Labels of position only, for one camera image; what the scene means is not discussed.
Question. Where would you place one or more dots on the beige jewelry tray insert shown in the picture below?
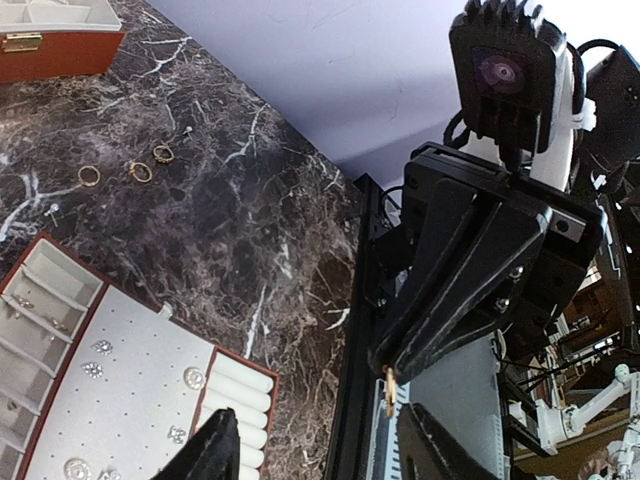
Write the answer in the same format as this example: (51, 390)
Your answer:
(96, 385)

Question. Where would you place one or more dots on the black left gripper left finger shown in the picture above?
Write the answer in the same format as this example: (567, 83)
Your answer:
(213, 453)

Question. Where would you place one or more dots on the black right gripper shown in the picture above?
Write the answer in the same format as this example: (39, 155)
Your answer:
(493, 249)

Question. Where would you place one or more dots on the red wooden jewelry box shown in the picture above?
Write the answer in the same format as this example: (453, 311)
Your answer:
(46, 39)

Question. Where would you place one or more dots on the gold ring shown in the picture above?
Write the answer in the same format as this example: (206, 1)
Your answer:
(390, 390)

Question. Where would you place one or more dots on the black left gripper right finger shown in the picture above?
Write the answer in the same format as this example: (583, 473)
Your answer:
(427, 451)

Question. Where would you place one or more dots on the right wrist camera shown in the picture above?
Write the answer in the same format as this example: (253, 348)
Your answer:
(509, 71)

